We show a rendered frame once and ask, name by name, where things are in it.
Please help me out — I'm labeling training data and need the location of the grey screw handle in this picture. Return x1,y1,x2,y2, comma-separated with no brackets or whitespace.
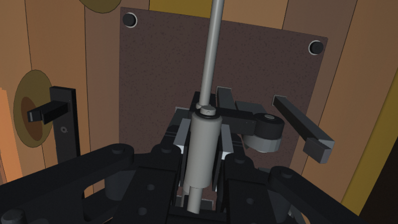
182,111,224,191

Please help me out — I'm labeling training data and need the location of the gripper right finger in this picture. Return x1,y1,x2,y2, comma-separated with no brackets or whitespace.
217,124,365,224

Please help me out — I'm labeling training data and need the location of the brown jig base plate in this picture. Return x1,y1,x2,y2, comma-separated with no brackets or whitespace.
119,7,329,170

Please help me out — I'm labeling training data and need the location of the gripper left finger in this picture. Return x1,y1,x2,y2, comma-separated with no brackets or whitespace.
0,107,193,224

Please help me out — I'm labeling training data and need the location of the black round plate bolt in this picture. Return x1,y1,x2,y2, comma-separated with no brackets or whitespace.
308,40,325,56
122,12,138,29

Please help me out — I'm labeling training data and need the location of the grey steel shaft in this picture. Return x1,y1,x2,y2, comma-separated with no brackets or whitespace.
187,0,225,215

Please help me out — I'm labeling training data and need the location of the black bush leaf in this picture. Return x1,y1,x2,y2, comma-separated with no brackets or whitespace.
271,94,336,164

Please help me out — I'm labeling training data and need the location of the black shaft rest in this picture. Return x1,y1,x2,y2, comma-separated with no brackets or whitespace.
27,86,81,164

